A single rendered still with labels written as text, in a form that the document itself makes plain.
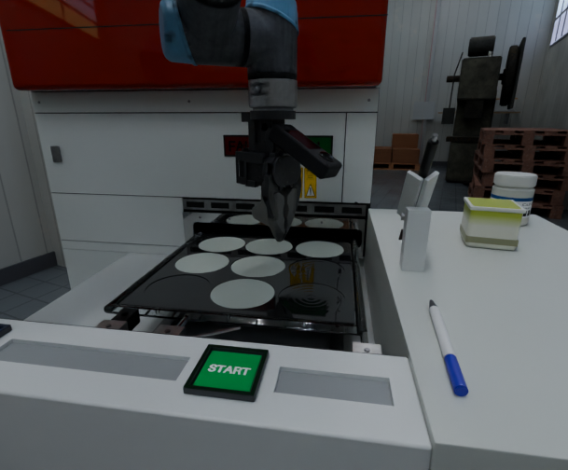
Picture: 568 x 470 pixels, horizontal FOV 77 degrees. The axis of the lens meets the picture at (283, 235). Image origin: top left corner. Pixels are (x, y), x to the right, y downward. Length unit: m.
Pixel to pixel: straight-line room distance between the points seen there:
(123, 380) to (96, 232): 0.76
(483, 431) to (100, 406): 0.27
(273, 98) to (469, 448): 0.46
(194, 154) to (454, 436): 0.76
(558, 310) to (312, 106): 0.57
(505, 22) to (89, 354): 10.03
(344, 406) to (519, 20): 10.00
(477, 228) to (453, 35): 9.52
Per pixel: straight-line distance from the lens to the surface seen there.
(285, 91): 0.56
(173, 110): 0.90
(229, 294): 0.57
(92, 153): 1.01
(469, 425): 0.30
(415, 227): 0.49
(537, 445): 0.31
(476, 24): 10.11
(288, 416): 0.28
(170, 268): 0.69
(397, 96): 10.03
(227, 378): 0.31
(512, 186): 0.78
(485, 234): 0.64
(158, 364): 0.35
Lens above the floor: 1.16
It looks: 18 degrees down
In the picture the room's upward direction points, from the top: straight up
